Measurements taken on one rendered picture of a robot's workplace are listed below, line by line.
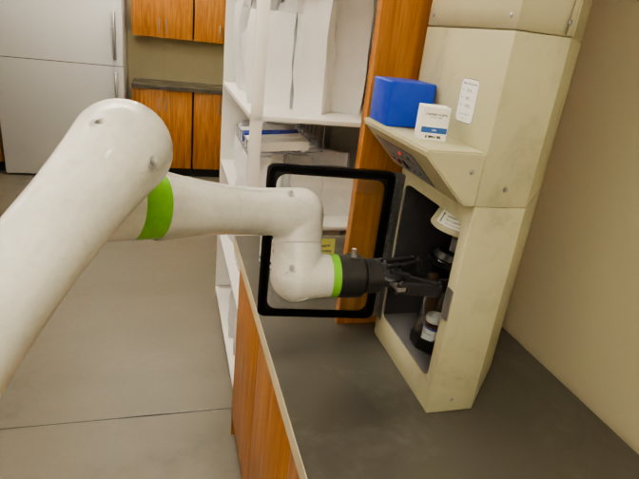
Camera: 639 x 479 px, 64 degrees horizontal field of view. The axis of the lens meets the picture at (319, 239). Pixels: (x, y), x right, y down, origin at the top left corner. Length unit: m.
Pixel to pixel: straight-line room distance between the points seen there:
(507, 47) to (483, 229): 0.32
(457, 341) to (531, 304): 0.48
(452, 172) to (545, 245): 0.62
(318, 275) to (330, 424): 0.31
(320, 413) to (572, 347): 0.67
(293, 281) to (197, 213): 0.26
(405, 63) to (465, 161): 0.39
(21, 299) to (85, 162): 0.17
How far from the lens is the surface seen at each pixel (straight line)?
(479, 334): 1.13
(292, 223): 1.00
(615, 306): 1.34
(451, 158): 0.92
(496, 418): 1.25
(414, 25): 1.26
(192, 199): 0.87
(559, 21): 1.00
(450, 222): 1.10
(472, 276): 1.04
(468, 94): 1.03
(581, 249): 1.41
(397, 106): 1.09
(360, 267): 1.07
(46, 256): 0.57
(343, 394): 1.19
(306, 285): 1.03
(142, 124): 0.67
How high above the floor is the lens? 1.67
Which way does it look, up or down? 22 degrees down
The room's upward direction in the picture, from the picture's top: 7 degrees clockwise
